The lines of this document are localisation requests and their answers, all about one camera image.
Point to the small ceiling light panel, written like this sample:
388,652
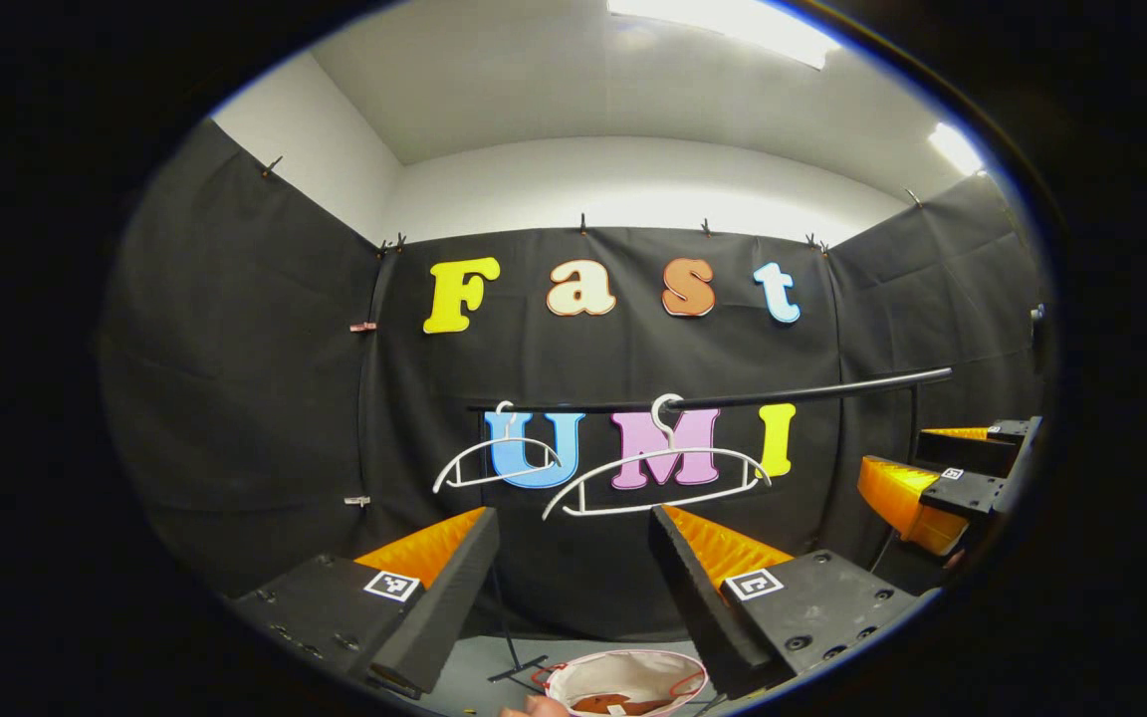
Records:
957,149

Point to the black clothes rack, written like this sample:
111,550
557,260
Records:
832,388

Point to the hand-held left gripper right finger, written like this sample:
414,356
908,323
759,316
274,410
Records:
695,597

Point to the white plastic hanger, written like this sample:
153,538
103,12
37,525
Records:
494,476
653,456

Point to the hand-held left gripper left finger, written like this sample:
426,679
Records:
449,597

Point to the white laundry hamper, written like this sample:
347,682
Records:
623,669

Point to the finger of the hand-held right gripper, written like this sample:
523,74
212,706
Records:
962,453
897,493

